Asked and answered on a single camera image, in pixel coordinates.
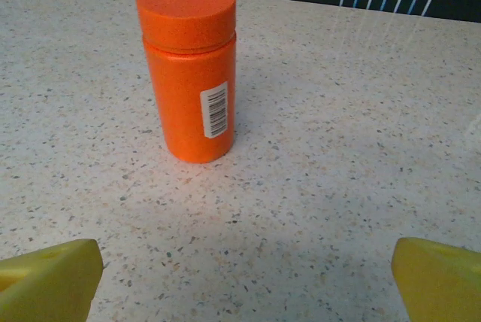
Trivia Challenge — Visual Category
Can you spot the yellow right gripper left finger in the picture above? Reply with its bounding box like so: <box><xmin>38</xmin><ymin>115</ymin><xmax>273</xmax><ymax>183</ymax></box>
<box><xmin>0</xmin><ymin>238</ymin><xmax>104</xmax><ymax>322</ymax></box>

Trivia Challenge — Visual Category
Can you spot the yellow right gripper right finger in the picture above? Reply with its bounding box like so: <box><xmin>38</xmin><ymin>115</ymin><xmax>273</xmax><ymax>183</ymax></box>
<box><xmin>390</xmin><ymin>237</ymin><xmax>481</xmax><ymax>322</ymax></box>

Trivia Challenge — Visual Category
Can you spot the orange pill bottle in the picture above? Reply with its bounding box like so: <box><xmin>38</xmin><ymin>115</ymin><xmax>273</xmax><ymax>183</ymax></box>
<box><xmin>142</xmin><ymin>34</ymin><xmax>237</xmax><ymax>164</ymax></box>

